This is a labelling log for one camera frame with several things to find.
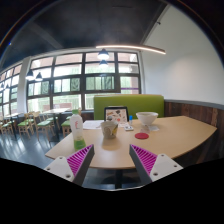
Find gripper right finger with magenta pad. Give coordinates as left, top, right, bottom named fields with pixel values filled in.
left=129, top=144, right=182, bottom=185

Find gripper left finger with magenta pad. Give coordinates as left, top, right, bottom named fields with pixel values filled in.
left=45, top=144, right=95, bottom=186

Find red round coaster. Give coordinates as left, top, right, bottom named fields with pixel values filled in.
left=135, top=133, right=149, bottom=140

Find wooden chair with green seat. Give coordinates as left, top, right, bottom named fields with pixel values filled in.
left=18, top=113, right=34, bottom=136
left=33, top=112, right=54, bottom=140
left=61, top=116, right=71, bottom=137

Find small card on table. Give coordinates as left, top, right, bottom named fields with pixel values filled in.
left=124, top=126, right=134, bottom=131

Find white papers on table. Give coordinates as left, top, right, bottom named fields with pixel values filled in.
left=83, top=120, right=102, bottom=130

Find plastic bottle with green liquid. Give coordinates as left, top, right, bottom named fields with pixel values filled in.
left=70, top=110, right=86, bottom=151

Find white ceramic bowl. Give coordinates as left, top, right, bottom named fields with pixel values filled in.
left=136, top=112, right=158, bottom=126

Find beige ceramic mug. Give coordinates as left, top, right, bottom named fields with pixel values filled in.
left=101, top=121, right=118, bottom=139

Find small blue capped bottle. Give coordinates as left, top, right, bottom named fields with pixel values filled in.
left=129, top=115, right=133, bottom=125

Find background wooden dining table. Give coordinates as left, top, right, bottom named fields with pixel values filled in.
left=43, top=108, right=69, bottom=143

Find framed picture stand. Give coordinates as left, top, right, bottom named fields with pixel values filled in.
left=104, top=106, right=129, bottom=123

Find green upholstered bench backrest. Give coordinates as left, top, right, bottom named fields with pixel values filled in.
left=93, top=94, right=164, bottom=120

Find dark pendant lamp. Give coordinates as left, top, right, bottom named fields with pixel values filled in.
left=98, top=49, right=109, bottom=60

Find long linear ceiling light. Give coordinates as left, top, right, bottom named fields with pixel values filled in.
left=96, top=44, right=166, bottom=55

